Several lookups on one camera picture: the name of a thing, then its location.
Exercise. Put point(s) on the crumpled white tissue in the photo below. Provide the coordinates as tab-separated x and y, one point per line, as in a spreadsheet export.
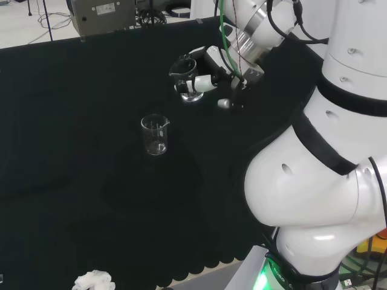
95	281

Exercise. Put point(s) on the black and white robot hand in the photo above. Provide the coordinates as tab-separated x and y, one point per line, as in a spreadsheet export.
213	57

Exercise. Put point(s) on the clear glass beaker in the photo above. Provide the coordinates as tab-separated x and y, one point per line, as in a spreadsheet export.
154	136
182	69

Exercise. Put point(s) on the grey metal box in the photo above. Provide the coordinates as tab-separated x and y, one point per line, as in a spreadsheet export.
102	15

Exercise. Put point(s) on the black bench cloth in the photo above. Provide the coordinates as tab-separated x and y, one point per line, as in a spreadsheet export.
75	121

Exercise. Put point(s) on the thin dark tripod pole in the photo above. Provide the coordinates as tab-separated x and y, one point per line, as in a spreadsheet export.
48	21

